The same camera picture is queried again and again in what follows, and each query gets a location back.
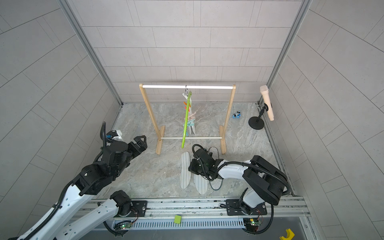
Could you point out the blue toy car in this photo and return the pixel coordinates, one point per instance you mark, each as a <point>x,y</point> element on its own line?
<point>237,115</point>

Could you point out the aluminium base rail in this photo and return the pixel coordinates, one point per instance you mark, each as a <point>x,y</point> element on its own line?
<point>215,207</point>

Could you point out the black microphone stand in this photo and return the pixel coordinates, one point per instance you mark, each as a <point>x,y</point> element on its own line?
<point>256,122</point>

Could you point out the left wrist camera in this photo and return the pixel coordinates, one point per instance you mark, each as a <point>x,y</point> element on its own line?
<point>114,135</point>

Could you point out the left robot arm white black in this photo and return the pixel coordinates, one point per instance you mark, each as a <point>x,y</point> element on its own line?
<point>56,224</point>

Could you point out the right circuit board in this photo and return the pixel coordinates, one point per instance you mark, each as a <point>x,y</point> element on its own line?
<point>252,225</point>

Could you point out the green sticky block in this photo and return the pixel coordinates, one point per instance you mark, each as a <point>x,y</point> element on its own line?
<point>177,219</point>

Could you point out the white striped insole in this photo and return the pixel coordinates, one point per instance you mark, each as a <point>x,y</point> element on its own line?
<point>201,184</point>
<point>185,176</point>

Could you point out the wooden clothes rack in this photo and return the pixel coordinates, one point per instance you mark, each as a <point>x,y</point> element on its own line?
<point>160,131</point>

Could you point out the circuit board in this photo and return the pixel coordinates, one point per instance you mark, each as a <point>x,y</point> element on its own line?
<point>252,225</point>
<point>122,226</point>

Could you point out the dark grey felt insole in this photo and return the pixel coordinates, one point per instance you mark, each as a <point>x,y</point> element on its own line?
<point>216,185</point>

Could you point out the left circuit board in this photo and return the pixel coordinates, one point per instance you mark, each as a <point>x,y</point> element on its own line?
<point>122,226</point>

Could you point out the yellow plastic hook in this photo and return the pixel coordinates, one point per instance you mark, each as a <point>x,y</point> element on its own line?
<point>289,235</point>

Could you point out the green clip hanger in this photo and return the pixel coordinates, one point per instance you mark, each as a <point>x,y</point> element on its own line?
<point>189,125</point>

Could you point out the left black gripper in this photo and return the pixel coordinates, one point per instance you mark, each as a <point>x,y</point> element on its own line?
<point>132,145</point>

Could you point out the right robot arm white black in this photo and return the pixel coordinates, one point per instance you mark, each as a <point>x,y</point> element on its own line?
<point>267,183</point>

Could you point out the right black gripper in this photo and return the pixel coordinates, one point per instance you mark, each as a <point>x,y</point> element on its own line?
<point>193,167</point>

